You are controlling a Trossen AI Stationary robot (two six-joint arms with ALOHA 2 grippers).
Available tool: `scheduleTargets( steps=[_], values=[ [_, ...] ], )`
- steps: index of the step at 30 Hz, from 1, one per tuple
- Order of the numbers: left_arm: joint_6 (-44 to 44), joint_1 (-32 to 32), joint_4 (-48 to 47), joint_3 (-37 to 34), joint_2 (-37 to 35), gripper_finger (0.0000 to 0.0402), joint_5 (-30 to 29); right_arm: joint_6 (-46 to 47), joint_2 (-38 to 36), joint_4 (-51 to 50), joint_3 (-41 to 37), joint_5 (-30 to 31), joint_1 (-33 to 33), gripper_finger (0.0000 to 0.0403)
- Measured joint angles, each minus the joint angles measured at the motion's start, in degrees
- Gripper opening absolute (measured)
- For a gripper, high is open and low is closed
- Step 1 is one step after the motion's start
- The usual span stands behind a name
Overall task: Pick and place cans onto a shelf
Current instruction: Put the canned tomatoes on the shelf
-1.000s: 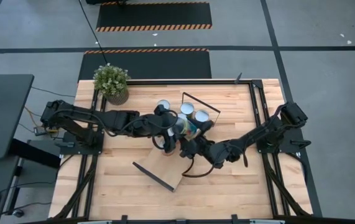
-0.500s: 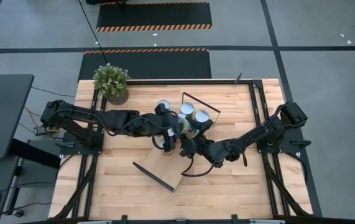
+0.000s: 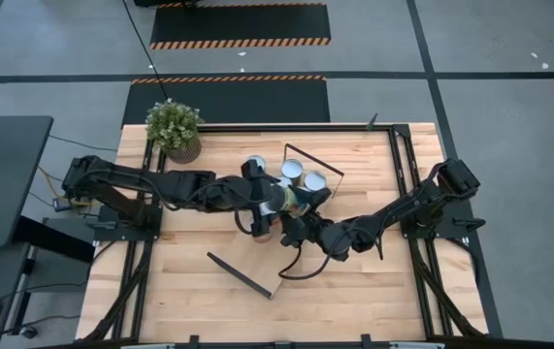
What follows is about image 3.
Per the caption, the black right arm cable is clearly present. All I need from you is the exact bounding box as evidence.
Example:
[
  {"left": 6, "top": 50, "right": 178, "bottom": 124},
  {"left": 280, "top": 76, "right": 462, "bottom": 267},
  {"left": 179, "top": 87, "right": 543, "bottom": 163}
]
[{"left": 277, "top": 227, "right": 385, "bottom": 282}]

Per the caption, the tomatoes label can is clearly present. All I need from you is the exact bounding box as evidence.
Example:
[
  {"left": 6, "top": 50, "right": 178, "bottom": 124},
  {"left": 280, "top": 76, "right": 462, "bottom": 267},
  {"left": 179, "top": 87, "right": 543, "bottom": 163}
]
[{"left": 269, "top": 187, "right": 314, "bottom": 219}]

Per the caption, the green potted plant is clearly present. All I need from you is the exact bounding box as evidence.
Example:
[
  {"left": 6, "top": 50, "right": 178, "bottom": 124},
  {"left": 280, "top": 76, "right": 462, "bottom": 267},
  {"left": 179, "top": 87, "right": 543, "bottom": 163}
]
[{"left": 144, "top": 98, "right": 205, "bottom": 165}]

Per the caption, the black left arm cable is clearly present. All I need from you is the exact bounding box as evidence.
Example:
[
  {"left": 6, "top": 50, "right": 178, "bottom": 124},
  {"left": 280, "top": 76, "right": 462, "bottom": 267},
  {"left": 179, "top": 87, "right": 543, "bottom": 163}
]
[{"left": 81, "top": 167, "right": 258, "bottom": 237}]

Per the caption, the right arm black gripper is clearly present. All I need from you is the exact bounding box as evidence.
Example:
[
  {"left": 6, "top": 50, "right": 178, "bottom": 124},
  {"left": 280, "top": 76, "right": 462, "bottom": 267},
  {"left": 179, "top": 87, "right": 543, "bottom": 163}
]
[{"left": 279, "top": 185, "right": 356, "bottom": 264}]

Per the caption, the black hazard striped floor mat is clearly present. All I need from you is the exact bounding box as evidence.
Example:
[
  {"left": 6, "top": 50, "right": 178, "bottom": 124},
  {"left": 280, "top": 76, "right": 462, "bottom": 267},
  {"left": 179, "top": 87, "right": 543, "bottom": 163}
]
[
  {"left": 148, "top": 2, "right": 332, "bottom": 50},
  {"left": 120, "top": 75, "right": 331, "bottom": 125}
]

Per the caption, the dark grey desk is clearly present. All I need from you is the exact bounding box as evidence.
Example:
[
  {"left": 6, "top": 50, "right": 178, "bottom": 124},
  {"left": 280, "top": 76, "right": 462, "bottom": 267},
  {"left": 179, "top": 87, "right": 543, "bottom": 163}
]
[{"left": 0, "top": 114, "right": 54, "bottom": 249}]

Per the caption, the yellow cable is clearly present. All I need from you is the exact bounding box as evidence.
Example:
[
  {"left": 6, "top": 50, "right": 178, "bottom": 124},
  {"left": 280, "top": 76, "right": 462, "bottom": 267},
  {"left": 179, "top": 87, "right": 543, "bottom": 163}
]
[{"left": 37, "top": 166, "right": 88, "bottom": 210}]

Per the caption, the wooden shelf with black legs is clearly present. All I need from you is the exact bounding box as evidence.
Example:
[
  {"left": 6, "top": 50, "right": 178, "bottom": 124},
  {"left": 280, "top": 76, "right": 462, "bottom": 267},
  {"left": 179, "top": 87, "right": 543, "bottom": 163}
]
[{"left": 207, "top": 143, "right": 345, "bottom": 301}]

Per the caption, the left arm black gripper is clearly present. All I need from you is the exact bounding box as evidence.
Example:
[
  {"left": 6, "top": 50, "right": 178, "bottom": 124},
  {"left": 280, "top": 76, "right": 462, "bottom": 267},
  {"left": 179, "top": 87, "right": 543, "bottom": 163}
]
[{"left": 216, "top": 157, "right": 281, "bottom": 233}]

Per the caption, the thin black cable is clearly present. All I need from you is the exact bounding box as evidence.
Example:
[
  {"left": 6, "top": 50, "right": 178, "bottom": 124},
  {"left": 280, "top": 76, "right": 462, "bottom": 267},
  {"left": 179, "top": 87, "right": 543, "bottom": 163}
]
[{"left": 48, "top": 134, "right": 119, "bottom": 153}]

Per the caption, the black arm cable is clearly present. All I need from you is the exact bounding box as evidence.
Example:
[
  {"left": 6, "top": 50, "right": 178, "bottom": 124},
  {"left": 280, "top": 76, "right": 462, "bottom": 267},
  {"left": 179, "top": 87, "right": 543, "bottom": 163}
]
[
  {"left": 81, "top": 167, "right": 258, "bottom": 237},
  {"left": 277, "top": 227, "right": 385, "bottom": 282}
]

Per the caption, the pineapple label can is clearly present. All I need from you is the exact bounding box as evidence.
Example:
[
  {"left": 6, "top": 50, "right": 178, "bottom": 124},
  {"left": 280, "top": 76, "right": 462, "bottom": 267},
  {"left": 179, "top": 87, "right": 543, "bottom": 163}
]
[{"left": 303, "top": 169, "right": 329, "bottom": 193}]

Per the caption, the black floor cable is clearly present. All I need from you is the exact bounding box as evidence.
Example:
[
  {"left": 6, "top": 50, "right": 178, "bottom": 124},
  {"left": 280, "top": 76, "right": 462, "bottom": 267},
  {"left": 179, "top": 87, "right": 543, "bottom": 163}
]
[{"left": 121, "top": 0, "right": 169, "bottom": 101}]

